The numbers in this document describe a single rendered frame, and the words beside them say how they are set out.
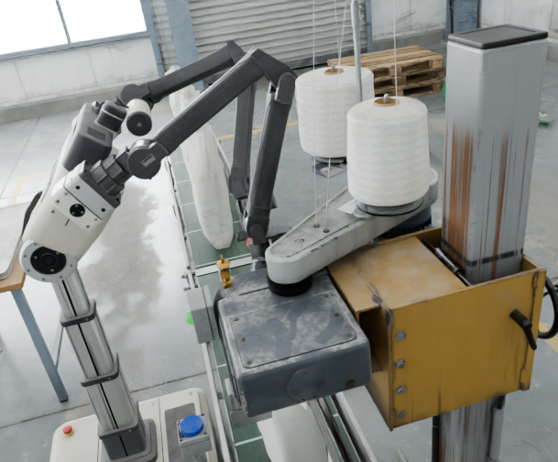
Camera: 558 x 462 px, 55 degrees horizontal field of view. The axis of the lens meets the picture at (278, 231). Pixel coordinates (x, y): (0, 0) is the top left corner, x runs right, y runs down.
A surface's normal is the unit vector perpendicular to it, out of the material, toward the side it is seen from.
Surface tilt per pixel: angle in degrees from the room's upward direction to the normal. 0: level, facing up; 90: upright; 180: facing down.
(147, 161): 86
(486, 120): 90
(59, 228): 115
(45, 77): 90
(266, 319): 0
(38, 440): 0
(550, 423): 0
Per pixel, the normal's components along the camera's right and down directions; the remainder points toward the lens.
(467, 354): 0.25, 0.45
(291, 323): -0.12, -0.87
